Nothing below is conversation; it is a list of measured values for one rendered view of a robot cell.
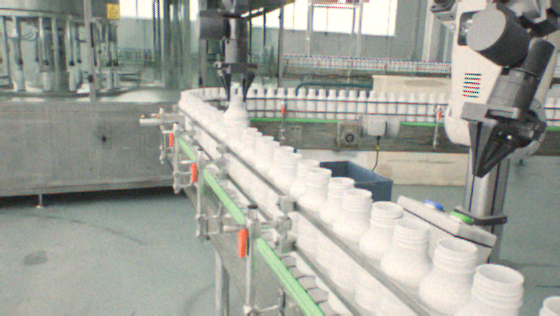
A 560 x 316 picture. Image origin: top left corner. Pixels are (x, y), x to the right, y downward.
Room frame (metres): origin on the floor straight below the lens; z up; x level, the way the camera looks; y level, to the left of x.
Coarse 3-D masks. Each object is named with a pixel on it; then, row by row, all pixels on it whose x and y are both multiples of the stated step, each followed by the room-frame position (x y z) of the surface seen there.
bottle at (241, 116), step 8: (232, 96) 1.16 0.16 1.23; (240, 96) 1.16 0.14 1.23; (232, 104) 1.16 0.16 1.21; (240, 104) 1.16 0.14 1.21; (232, 112) 1.15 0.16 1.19; (240, 112) 1.15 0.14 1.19; (224, 120) 1.16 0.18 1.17; (232, 120) 1.14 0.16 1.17; (240, 120) 1.15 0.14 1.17; (248, 120) 1.17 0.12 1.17; (224, 128) 1.16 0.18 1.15
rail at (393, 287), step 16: (240, 160) 0.98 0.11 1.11; (256, 176) 0.87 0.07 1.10; (240, 192) 0.98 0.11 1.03; (304, 208) 0.65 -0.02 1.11; (320, 224) 0.59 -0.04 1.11; (336, 240) 0.54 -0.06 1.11; (304, 256) 0.63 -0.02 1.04; (352, 256) 0.50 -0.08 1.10; (320, 272) 0.58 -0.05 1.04; (368, 272) 0.47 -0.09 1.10; (336, 288) 0.54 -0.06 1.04; (400, 288) 0.41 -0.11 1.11; (352, 304) 0.50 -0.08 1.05; (416, 304) 0.39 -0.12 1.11
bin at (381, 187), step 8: (336, 160) 1.73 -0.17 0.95; (344, 160) 1.74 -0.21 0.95; (328, 168) 1.71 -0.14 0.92; (336, 168) 1.73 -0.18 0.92; (344, 168) 1.74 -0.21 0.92; (352, 168) 1.71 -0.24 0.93; (360, 168) 1.66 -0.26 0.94; (336, 176) 1.73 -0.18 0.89; (344, 176) 1.74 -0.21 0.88; (352, 176) 1.71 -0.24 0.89; (360, 176) 1.65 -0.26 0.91; (368, 176) 1.60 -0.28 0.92; (376, 176) 1.55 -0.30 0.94; (360, 184) 1.42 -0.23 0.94; (368, 184) 1.43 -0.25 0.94; (376, 184) 1.44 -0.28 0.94; (384, 184) 1.45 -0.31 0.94; (376, 192) 1.44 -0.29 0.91; (384, 192) 1.46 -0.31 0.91; (376, 200) 1.45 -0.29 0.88; (384, 200) 1.46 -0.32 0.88
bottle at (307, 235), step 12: (312, 168) 0.69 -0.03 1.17; (312, 180) 0.66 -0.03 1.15; (324, 180) 0.66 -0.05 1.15; (312, 192) 0.66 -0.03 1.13; (324, 192) 0.66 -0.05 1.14; (300, 204) 0.67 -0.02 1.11; (312, 204) 0.65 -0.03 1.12; (324, 204) 0.65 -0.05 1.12; (300, 216) 0.67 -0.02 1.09; (300, 228) 0.66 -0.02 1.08; (312, 228) 0.65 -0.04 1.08; (300, 240) 0.66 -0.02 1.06; (312, 240) 0.65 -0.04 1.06; (312, 252) 0.65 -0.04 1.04; (300, 264) 0.66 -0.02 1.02; (312, 276) 0.65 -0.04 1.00
